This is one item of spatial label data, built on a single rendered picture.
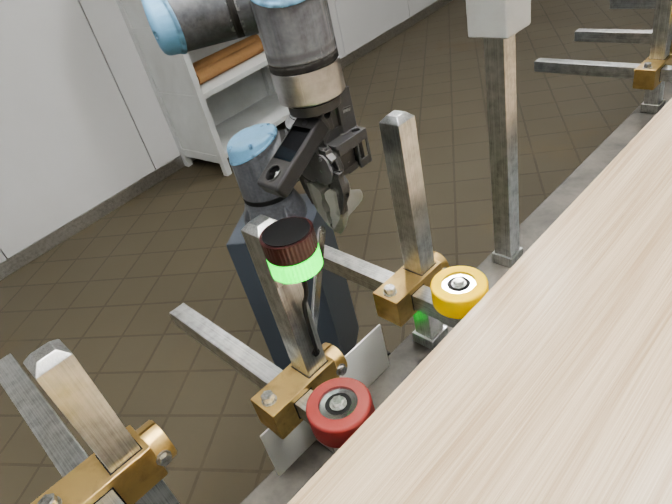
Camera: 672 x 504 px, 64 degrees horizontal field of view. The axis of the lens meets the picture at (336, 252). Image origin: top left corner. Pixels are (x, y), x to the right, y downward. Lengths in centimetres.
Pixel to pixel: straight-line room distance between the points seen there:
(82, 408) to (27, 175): 283
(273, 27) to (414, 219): 33
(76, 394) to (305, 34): 45
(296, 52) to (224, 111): 328
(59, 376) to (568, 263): 64
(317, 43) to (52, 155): 280
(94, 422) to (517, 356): 47
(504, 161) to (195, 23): 55
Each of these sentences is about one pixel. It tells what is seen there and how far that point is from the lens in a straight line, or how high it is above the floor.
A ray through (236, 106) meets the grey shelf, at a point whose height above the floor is 18.
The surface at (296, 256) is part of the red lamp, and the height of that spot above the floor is 110.
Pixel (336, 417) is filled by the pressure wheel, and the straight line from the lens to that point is 66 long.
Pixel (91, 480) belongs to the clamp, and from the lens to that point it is 64.
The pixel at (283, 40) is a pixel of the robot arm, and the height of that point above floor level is 126.
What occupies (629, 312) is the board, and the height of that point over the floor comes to 90.
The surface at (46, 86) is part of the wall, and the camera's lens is 336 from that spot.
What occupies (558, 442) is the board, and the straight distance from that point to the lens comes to 63.
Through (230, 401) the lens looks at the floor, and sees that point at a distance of 199.
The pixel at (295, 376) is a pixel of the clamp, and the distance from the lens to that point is 76.
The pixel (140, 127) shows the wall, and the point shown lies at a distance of 361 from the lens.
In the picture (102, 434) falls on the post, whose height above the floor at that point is 102.
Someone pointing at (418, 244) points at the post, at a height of 93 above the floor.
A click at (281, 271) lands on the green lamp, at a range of 58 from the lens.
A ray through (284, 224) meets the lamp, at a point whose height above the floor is 111.
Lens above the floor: 142
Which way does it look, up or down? 35 degrees down
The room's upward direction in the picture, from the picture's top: 15 degrees counter-clockwise
